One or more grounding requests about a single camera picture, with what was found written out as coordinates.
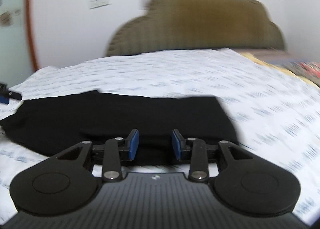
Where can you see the white wall socket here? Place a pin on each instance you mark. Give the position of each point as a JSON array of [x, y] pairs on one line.
[[93, 4]]

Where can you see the wooden door frame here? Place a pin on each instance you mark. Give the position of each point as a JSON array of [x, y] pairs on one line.
[[29, 34]]

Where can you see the olive upholstered headboard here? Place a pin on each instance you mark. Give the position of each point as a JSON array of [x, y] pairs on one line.
[[197, 24]]

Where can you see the floral glass door panel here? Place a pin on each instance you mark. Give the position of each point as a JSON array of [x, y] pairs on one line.
[[15, 59]]

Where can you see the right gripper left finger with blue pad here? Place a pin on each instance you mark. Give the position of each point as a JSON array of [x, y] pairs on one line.
[[116, 150]]

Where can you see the floral patterned blanket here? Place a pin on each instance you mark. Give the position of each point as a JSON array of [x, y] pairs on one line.
[[308, 70]]

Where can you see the black pants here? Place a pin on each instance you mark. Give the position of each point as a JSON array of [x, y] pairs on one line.
[[50, 125]]

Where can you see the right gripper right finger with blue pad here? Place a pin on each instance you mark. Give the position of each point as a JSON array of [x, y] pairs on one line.
[[193, 150]]

